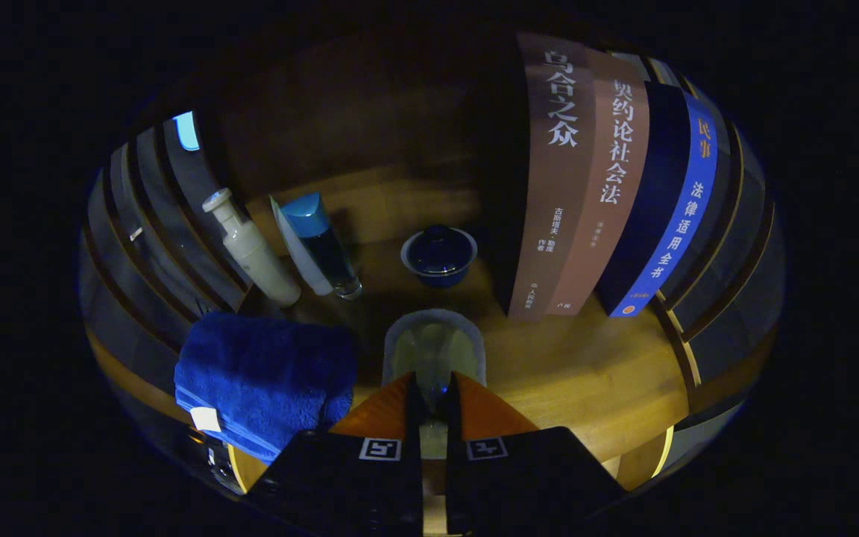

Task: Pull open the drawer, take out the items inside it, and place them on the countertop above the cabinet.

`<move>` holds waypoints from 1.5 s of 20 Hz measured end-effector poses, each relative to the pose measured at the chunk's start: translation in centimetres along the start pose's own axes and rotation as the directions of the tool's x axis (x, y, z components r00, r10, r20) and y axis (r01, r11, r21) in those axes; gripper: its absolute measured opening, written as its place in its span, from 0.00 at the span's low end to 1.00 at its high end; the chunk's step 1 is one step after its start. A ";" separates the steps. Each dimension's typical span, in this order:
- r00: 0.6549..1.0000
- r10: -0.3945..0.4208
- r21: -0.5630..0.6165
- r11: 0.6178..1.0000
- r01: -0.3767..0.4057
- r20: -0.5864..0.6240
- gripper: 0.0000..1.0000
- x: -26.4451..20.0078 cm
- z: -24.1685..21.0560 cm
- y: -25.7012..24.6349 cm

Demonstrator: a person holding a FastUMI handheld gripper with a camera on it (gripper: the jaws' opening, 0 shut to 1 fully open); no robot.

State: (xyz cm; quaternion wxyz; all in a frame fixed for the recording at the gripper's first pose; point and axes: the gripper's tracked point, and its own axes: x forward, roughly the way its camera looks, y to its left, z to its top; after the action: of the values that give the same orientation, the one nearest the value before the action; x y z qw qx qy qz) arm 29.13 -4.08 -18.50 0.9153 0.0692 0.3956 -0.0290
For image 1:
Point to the blue capped bottle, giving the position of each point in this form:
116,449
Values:
325,246

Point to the white pump bottle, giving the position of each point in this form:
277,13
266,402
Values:
258,257

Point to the reddish brown book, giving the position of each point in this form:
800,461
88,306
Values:
608,186

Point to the dark brown book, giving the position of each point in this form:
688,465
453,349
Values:
556,186

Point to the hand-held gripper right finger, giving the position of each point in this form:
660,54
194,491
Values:
454,406

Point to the folded blue towel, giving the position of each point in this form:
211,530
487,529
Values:
265,373

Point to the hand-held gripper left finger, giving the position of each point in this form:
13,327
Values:
414,406

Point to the blue book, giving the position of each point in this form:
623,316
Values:
687,201

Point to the white and green tube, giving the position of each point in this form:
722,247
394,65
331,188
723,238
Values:
303,257

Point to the wooden cabinet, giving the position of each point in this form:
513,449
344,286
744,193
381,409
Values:
362,97

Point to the wooden countertop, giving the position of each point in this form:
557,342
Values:
586,373

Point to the blue lidded teacup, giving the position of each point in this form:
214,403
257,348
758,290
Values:
438,257

